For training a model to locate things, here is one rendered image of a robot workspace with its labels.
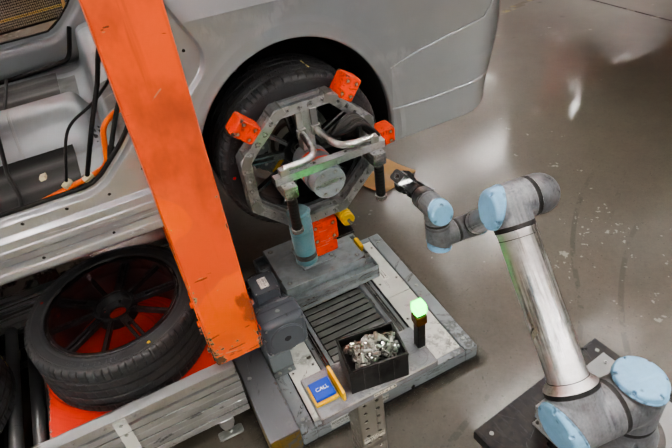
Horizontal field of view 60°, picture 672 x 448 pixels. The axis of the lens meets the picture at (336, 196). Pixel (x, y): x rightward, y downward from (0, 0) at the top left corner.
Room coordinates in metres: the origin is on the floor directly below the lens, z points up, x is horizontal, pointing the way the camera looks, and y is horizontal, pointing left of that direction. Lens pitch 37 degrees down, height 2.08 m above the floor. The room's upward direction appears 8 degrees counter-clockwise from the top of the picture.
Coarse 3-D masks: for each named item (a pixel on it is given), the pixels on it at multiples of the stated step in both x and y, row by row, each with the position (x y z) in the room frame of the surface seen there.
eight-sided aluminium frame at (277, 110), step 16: (304, 96) 1.86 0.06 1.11; (320, 96) 1.84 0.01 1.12; (336, 96) 1.86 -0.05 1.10; (272, 112) 1.77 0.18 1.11; (288, 112) 1.79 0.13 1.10; (272, 128) 1.77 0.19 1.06; (256, 144) 1.76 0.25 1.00; (240, 160) 1.73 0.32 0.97; (240, 176) 1.77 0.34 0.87; (352, 176) 1.92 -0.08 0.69; (368, 176) 1.90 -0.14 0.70; (256, 192) 1.73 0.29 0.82; (352, 192) 1.87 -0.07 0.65; (256, 208) 1.72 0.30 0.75; (272, 208) 1.75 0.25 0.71; (320, 208) 1.83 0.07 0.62; (336, 208) 1.85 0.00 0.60; (288, 224) 1.76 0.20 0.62
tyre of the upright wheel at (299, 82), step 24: (264, 72) 1.97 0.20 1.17; (288, 72) 1.93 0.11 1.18; (312, 72) 1.94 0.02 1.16; (240, 96) 1.90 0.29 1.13; (264, 96) 1.85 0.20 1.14; (288, 96) 1.88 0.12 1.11; (360, 96) 1.99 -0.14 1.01; (216, 120) 1.92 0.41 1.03; (216, 144) 1.85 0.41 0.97; (240, 144) 1.81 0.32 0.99; (216, 168) 1.85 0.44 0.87; (240, 192) 1.79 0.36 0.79
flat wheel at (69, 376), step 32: (96, 256) 1.86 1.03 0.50; (128, 256) 1.83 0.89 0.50; (160, 256) 1.80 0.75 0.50; (64, 288) 1.69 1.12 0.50; (96, 288) 1.69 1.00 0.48; (128, 288) 1.82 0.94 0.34; (160, 288) 1.64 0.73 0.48; (32, 320) 1.54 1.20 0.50; (64, 320) 1.61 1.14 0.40; (96, 320) 1.52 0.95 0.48; (128, 320) 1.49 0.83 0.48; (160, 320) 1.45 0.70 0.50; (192, 320) 1.47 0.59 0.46; (32, 352) 1.38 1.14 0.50; (64, 352) 1.36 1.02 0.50; (96, 352) 1.35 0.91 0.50; (128, 352) 1.32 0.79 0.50; (160, 352) 1.34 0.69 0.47; (192, 352) 1.42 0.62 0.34; (64, 384) 1.28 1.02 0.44; (96, 384) 1.26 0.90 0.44; (128, 384) 1.27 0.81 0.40; (160, 384) 1.31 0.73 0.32
